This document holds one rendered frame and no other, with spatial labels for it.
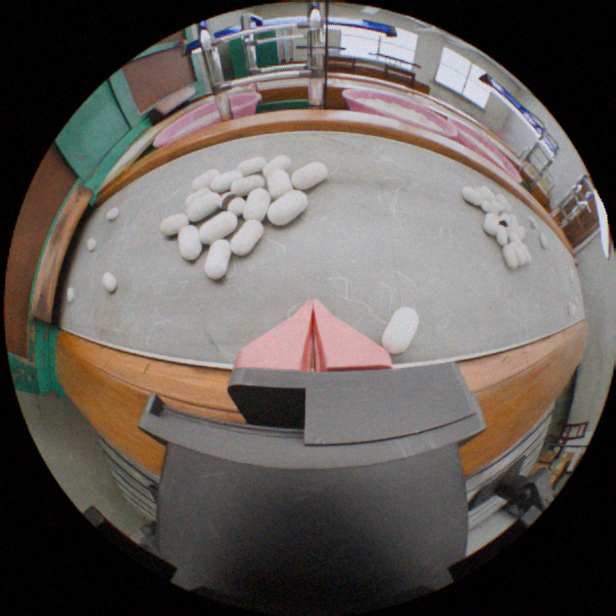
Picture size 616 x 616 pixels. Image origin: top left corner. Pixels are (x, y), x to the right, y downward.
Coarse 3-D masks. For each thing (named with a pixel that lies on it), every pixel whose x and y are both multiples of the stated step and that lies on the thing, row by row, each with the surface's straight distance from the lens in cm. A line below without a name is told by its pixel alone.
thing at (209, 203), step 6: (210, 192) 21; (204, 198) 20; (210, 198) 20; (216, 198) 20; (192, 204) 21; (198, 204) 20; (204, 204) 20; (210, 204) 20; (216, 204) 20; (192, 210) 20; (198, 210) 20; (204, 210) 20; (210, 210) 20; (192, 216) 21; (198, 216) 20; (204, 216) 21
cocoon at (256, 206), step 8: (256, 192) 18; (264, 192) 18; (248, 200) 18; (256, 200) 18; (264, 200) 18; (248, 208) 17; (256, 208) 17; (264, 208) 18; (248, 216) 17; (256, 216) 17; (264, 216) 18
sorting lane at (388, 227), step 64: (128, 192) 45; (192, 192) 26; (320, 192) 20; (384, 192) 22; (448, 192) 28; (128, 256) 28; (256, 256) 17; (320, 256) 16; (384, 256) 17; (448, 256) 21; (64, 320) 54; (128, 320) 24; (192, 320) 17; (256, 320) 15; (384, 320) 15; (448, 320) 18; (512, 320) 26; (576, 320) 83
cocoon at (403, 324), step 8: (400, 312) 14; (408, 312) 14; (392, 320) 14; (400, 320) 14; (408, 320) 14; (416, 320) 14; (392, 328) 14; (400, 328) 13; (408, 328) 14; (416, 328) 14; (384, 336) 14; (392, 336) 13; (400, 336) 13; (408, 336) 14; (384, 344) 14; (392, 344) 13; (400, 344) 13; (408, 344) 14; (392, 352) 14; (400, 352) 14
